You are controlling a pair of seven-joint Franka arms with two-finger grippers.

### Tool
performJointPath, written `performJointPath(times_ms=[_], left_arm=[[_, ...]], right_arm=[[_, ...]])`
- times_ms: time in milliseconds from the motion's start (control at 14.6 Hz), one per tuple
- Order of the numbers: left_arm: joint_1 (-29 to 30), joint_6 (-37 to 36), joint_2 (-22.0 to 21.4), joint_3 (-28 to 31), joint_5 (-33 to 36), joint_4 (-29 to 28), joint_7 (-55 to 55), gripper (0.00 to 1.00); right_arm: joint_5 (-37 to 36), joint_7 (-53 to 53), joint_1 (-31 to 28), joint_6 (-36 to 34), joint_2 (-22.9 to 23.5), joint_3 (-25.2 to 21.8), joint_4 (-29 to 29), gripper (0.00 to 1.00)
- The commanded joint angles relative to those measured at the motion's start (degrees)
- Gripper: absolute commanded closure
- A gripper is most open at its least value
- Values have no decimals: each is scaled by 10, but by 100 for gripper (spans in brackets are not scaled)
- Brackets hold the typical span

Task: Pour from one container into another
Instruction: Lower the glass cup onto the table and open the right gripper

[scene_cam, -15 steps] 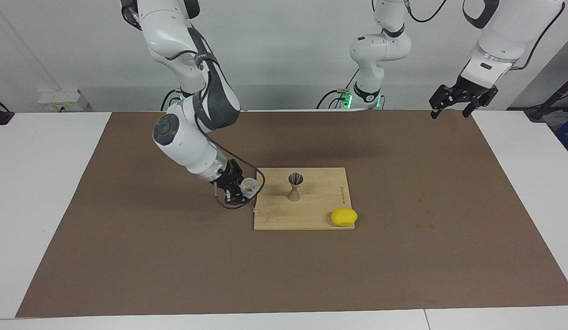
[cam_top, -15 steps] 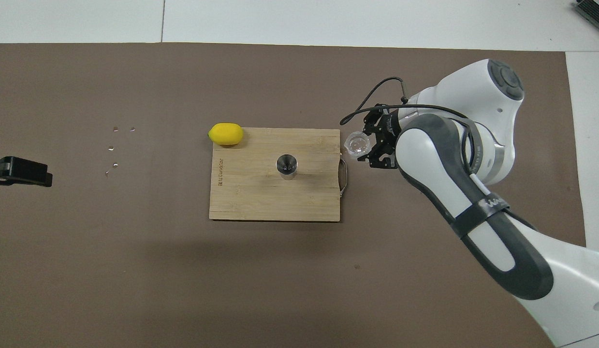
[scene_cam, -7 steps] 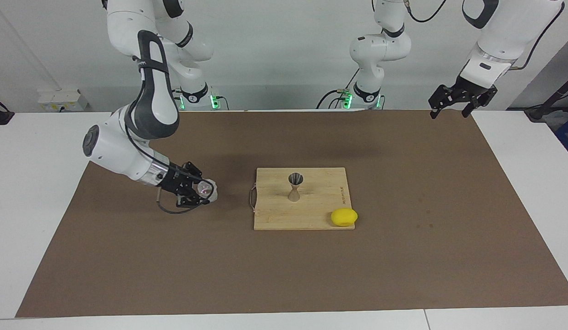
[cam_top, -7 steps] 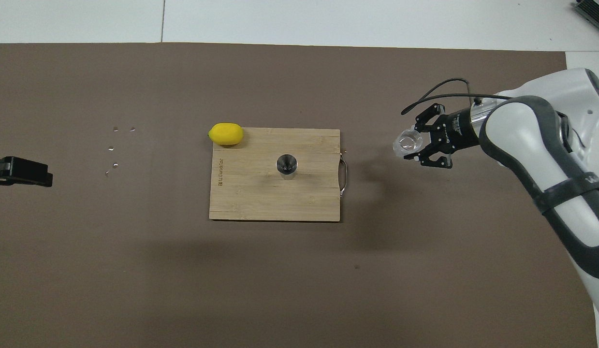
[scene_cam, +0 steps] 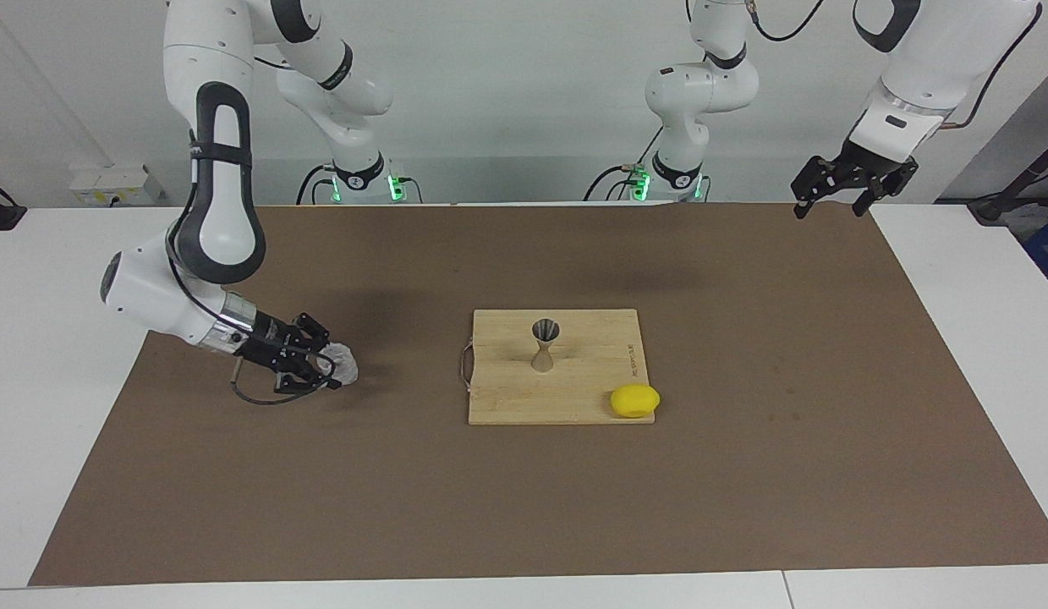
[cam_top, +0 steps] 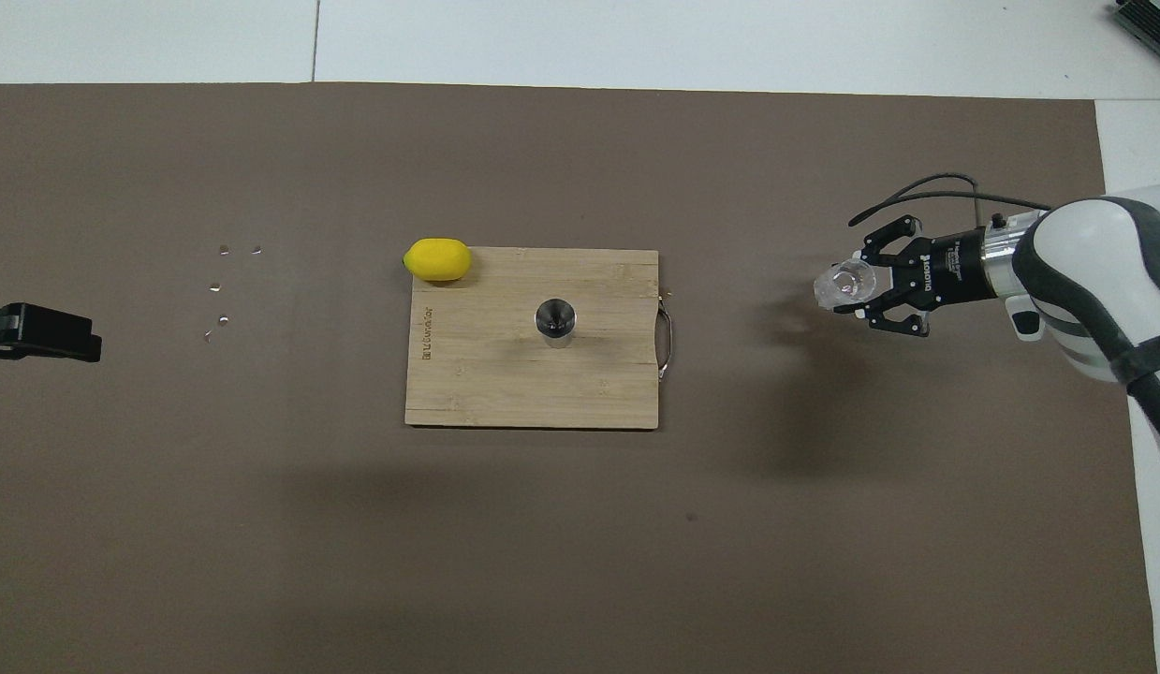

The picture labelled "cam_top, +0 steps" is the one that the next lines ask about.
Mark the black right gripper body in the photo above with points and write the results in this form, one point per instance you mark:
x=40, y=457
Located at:
x=954, y=270

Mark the small clear glass cup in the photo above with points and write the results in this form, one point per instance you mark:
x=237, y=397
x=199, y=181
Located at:
x=844, y=285

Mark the steel double jigger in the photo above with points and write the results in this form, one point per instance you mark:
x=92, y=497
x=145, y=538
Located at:
x=554, y=320

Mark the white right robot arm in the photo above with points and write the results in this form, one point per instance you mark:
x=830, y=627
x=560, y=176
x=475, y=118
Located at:
x=1094, y=271

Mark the brown table mat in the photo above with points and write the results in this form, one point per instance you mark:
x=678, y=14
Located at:
x=261, y=543

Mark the grey ribbed metal device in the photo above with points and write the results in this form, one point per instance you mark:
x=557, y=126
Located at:
x=1149, y=21

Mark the yellow lemon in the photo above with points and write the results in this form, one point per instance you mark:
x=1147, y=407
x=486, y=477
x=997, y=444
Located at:
x=437, y=260

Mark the bamboo cutting board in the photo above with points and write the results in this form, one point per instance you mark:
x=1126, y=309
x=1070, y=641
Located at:
x=486, y=374

